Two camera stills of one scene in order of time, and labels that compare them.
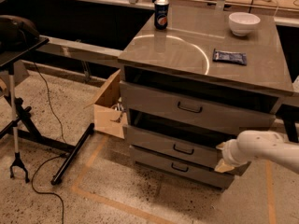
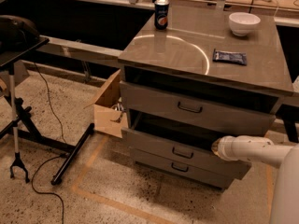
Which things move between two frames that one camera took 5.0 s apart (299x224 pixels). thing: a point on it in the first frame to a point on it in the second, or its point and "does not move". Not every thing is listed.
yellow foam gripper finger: (221, 146) to (214, 147)
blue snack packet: (230, 57) does not move
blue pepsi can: (161, 13) does not move
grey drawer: (177, 138) does not move
